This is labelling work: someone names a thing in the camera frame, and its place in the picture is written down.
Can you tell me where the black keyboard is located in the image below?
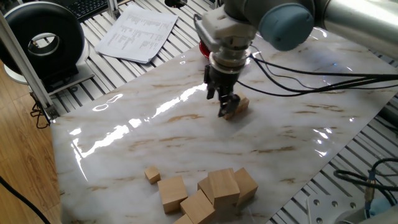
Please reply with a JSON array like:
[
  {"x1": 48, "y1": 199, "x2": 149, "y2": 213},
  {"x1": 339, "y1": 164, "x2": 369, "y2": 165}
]
[{"x1": 55, "y1": 0, "x2": 125, "y2": 22}]

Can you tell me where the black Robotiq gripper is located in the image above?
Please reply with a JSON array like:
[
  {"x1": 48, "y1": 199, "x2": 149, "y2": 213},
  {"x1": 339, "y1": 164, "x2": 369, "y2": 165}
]
[{"x1": 203, "y1": 65, "x2": 242, "y2": 118}]

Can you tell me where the red bowl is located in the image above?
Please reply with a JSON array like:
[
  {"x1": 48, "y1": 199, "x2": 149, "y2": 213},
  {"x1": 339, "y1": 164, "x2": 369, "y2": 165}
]
[{"x1": 198, "y1": 40, "x2": 212, "y2": 60}]

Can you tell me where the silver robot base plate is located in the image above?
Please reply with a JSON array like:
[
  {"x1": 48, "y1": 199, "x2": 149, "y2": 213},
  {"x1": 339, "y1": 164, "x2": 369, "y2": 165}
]
[{"x1": 307, "y1": 194, "x2": 364, "y2": 224}]

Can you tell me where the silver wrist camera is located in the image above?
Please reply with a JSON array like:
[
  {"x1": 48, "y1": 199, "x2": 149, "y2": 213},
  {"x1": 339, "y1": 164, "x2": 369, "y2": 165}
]
[{"x1": 193, "y1": 14, "x2": 221, "y2": 53}]

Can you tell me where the white marble pattern board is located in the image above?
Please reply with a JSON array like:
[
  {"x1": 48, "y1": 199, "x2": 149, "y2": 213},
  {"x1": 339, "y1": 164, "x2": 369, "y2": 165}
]
[{"x1": 50, "y1": 0, "x2": 398, "y2": 224}]

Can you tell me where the black round ring light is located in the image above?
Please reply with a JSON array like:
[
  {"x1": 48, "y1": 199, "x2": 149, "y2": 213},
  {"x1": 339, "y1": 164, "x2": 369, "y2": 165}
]
[{"x1": 0, "y1": 1, "x2": 86, "y2": 85}]

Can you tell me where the black floor cable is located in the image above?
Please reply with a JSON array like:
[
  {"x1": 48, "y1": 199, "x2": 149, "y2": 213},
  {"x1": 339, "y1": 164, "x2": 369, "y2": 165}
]
[{"x1": 0, "y1": 175, "x2": 52, "y2": 224}]

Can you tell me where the white printed paper stack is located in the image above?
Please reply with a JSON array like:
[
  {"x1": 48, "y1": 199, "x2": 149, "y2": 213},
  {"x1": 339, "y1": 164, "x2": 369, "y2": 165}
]
[{"x1": 95, "y1": 3, "x2": 179, "y2": 65}]

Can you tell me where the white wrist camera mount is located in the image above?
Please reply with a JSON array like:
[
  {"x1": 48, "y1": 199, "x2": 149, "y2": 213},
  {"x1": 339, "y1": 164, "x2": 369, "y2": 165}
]
[{"x1": 195, "y1": 6, "x2": 258, "y2": 52}]

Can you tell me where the thin black wire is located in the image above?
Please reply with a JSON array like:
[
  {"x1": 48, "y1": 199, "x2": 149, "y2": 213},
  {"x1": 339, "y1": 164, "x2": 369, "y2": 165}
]
[{"x1": 29, "y1": 101, "x2": 51, "y2": 130}]

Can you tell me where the short aluminium post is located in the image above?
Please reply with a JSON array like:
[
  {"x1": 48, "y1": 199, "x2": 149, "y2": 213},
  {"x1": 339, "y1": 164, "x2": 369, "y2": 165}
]
[{"x1": 106, "y1": 0, "x2": 122, "y2": 20}]

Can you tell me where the gold cable connector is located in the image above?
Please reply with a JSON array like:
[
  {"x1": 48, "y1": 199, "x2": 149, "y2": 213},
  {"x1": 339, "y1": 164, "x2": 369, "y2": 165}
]
[{"x1": 363, "y1": 169, "x2": 376, "y2": 211}]

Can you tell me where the black base cable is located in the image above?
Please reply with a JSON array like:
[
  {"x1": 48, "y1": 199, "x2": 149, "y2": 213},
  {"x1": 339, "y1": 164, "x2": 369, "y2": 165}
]
[{"x1": 333, "y1": 157, "x2": 398, "y2": 208}]

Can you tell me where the aluminium frame profile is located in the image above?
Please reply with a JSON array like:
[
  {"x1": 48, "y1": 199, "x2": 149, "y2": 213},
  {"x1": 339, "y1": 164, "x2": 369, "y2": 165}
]
[{"x1": 0, "y1": 12, "x2": 60, "y2": 123}]

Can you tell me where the large wooden cube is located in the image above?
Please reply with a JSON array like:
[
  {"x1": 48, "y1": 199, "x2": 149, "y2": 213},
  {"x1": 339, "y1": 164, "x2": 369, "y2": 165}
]
[
  {"x1": 180, "y1": 189, "x2": 216, "y2": 224},
  {"x1": 172, "y1": 213, "x2": 195, "y2": 224},
  {"x1": 157, "y1": 175, "x2": 189, "y2": 215},
  {"x1": 233, "y1": 167, "x2": 259, "y2": 208},
  {"x1": 207, "y1": 168, "x2": 241, "y2": 210},
  {"x1": 197, "y1": 176, "x2": 215, "y2": 205}
]

